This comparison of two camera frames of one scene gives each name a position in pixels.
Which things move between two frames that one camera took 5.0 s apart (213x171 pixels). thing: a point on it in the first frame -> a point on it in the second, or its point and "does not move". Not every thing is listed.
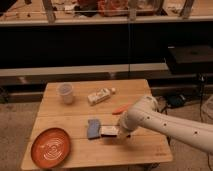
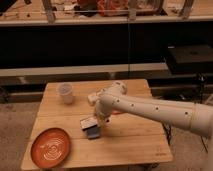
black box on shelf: x=191 y=59 does not move
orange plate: x=50 y=147 does not move
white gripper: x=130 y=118 -> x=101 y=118
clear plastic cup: x=65 y=90 does not move
